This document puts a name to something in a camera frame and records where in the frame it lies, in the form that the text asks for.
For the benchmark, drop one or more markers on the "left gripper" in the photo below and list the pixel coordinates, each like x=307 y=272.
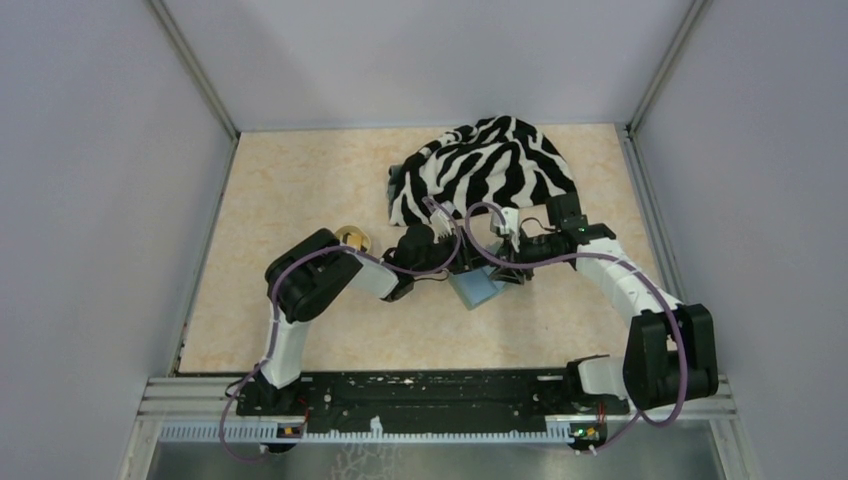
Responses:
x=466 y=257

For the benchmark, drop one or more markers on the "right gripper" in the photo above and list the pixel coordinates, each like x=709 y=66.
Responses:
x=521 y=253

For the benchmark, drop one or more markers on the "light blue card holder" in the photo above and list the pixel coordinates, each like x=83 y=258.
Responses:
x=473 y=278

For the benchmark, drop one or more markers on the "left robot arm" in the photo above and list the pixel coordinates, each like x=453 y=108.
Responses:
x=307 y=279

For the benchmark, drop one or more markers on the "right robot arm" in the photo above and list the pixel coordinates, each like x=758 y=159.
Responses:
x=670 y=353

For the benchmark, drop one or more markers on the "beige oval card tray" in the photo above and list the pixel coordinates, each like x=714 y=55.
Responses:
x=355 y=237

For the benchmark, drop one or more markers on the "zebra striped cloth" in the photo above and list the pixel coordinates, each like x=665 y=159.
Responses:
x=501 y=160

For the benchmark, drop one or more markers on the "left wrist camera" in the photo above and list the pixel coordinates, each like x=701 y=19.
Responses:
x=442 y=220

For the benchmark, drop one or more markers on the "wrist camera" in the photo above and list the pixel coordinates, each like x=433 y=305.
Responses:
x=505 y=224
x=442 y=220

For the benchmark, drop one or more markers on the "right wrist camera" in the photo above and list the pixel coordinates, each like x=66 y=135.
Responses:
x=505 y=224

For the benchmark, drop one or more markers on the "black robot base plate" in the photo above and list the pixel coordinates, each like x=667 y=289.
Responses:
x=488 y=401

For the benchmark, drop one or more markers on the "white slotted cable duct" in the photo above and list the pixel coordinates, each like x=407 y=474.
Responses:
x=271 y=432

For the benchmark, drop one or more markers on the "aluminium frame rail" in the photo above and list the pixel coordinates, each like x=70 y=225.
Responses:
x=205 y=395

